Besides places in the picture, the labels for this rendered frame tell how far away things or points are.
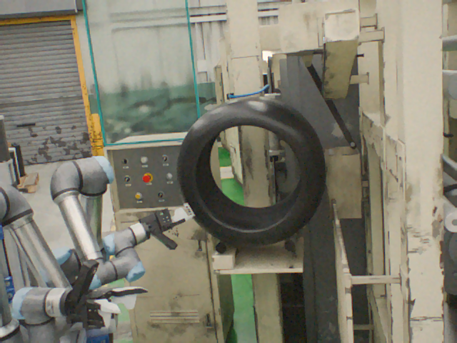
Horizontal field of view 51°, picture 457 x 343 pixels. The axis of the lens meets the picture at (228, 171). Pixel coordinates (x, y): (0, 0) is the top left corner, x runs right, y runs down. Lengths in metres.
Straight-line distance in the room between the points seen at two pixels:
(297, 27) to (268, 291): 1.36
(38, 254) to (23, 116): 10.02
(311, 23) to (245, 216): 0.97
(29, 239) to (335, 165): 1.29
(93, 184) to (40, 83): 9.54
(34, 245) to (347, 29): 1.09
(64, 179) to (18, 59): 9.69
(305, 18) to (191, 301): 1.77
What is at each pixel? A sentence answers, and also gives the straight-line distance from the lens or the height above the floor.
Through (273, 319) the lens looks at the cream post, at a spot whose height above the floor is 0.37.
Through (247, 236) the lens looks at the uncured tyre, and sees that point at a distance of 1.91.
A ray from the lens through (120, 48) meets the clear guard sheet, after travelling 2.63.
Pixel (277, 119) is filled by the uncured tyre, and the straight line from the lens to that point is 1.80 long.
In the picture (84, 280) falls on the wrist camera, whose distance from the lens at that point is 1.31.
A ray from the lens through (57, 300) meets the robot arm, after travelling 1.37.
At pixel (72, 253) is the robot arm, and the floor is 0.93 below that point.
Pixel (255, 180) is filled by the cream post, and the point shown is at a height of 1.09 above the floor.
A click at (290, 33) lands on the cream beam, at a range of 1.57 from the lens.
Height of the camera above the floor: 1.60
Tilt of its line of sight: 12 degrees down
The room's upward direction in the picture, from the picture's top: 6 degrees counter-clockwise
